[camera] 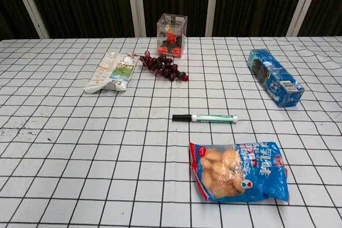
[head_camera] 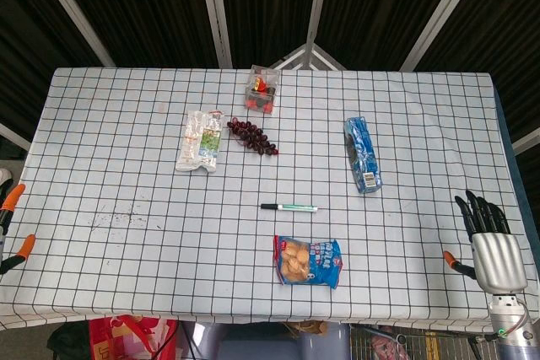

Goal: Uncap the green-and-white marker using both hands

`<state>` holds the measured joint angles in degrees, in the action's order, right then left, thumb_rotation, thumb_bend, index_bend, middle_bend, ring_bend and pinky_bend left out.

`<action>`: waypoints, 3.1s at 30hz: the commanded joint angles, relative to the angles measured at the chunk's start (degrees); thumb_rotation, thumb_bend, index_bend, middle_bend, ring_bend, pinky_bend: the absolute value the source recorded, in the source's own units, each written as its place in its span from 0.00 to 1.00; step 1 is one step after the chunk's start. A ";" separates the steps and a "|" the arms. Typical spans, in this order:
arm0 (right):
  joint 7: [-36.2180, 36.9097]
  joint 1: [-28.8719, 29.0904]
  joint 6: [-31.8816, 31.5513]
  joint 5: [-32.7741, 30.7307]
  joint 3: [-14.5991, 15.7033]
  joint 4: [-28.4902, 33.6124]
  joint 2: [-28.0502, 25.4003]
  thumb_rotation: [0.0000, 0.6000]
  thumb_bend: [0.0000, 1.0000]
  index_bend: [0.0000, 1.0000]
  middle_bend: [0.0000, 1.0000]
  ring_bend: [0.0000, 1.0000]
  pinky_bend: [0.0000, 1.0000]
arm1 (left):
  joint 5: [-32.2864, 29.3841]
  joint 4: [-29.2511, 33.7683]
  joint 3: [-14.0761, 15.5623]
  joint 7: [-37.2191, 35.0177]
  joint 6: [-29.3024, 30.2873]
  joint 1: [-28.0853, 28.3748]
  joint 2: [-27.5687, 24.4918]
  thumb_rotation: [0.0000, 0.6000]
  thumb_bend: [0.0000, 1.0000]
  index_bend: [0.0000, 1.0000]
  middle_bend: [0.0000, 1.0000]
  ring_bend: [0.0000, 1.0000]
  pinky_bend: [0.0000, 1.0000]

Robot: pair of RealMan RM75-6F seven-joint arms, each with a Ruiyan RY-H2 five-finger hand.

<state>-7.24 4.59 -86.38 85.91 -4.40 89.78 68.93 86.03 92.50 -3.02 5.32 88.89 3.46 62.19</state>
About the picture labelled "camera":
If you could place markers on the black marker cap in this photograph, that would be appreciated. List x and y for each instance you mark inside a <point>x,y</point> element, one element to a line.
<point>181,117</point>

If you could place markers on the white green marker pen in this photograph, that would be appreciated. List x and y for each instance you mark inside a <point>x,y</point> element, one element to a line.
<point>213,118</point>

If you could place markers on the dark red plastic grapes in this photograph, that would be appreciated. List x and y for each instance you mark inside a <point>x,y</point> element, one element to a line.
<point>165,66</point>

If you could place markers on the clear box with toys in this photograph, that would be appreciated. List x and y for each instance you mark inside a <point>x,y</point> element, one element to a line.
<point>172,35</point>

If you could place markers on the white green snack bag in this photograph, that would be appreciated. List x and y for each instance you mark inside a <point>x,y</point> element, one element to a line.
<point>112,73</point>

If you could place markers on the white black checkered tablecloth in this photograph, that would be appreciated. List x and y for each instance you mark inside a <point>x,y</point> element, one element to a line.
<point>80,145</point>

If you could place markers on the blue bread snack bag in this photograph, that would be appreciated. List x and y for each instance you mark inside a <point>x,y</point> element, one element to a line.
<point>240,174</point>

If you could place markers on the blue cookie package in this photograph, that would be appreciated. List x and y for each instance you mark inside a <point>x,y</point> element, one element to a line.
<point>278,81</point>

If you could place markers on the white metal frame post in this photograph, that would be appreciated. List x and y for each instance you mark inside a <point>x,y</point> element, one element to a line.
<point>136,3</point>
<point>29,3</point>
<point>302,3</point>
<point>213,3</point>

